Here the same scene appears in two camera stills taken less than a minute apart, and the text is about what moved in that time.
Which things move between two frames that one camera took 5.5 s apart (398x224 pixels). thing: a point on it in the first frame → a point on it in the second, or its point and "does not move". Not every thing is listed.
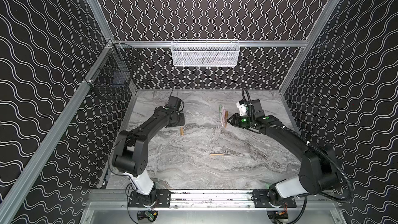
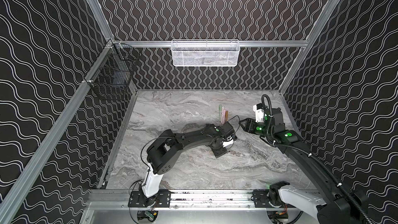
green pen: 220,108 does not move
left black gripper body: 178,119 → 219,146
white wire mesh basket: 205,53 does not move
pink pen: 223,115 does not move
